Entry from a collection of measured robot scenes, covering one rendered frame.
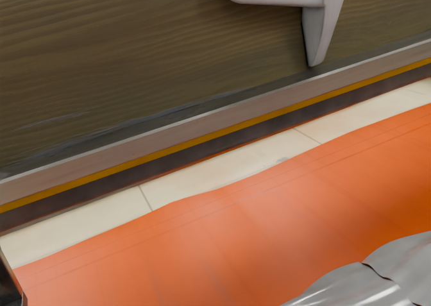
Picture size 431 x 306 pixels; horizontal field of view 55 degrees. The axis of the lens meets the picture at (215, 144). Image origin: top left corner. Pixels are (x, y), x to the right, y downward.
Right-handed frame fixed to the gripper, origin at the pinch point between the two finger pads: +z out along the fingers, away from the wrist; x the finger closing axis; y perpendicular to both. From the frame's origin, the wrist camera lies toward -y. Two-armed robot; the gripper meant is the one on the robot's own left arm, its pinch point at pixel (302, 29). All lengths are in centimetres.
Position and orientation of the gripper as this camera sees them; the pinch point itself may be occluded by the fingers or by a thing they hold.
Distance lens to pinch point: 23.0
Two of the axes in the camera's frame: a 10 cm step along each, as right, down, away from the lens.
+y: -9.0, 3.2, -2.8
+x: 3.9, 3.4, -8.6
